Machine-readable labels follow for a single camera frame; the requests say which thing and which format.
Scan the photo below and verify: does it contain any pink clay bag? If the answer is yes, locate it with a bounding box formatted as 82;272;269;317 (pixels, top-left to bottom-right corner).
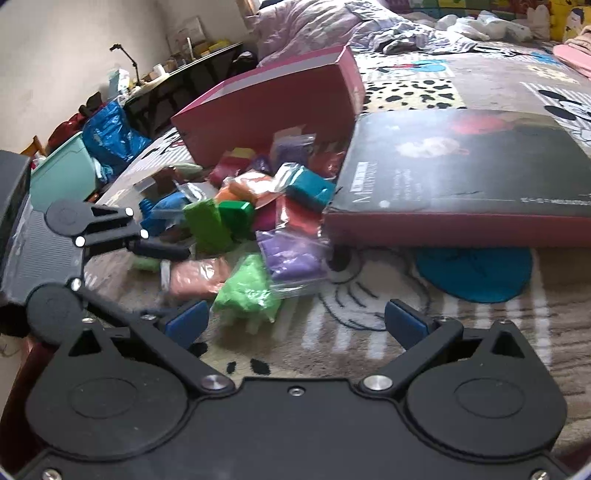
160;257;231;300

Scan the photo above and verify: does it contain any blue plastic screw tool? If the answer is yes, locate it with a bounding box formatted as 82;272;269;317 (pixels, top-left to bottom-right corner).
138;192;189;237

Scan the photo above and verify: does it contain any cartoon print bed blanket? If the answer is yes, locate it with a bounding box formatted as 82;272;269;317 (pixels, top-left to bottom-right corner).
82;38;591;462

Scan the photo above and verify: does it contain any dark green clay block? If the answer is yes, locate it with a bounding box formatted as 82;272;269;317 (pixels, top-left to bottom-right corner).
183;199;233;254

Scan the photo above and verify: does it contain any light green clay bag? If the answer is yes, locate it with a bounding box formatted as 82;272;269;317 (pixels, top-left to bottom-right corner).
211;253;281;325

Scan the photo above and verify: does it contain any brown clay bag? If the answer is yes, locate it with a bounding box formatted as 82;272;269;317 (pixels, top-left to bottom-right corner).
150;166;177;196

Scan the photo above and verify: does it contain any teal plastic storage bin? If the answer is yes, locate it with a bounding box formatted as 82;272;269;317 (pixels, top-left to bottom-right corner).
30;132;98;212

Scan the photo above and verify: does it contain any green plastic mould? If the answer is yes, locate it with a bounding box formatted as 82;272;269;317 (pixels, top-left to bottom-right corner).
218;200;256;241

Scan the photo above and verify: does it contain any magenta clay bag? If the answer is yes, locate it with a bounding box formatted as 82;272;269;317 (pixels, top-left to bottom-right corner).
207;154;252;188

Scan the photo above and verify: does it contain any orange clay bag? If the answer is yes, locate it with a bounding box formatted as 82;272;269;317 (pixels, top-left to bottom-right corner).
214;170;279;208

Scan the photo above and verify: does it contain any blue plastic shopping bag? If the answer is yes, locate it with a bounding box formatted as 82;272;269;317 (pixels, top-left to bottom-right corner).
82;101;152;182

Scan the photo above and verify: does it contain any yellow clay bag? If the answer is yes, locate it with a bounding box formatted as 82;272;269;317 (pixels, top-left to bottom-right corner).
230;147;256;159

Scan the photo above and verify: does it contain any red clay bag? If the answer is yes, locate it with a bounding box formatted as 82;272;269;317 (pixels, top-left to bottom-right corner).
276;195;322;238

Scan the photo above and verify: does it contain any black desk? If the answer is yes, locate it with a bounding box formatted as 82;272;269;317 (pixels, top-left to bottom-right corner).
123;43;243;139

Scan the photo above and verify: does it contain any teal clay bag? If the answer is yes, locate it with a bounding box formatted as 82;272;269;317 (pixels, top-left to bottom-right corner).
274;163;335;213

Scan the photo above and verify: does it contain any dark purple clay bag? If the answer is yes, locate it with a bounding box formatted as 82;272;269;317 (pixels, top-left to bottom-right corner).
270;134;315;173

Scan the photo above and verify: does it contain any pink open cardboard box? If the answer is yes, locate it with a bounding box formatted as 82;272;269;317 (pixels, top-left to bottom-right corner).
171;46;365;166

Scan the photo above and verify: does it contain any purple crumpled duvet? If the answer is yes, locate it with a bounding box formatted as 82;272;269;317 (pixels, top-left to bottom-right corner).
246;1;477;66

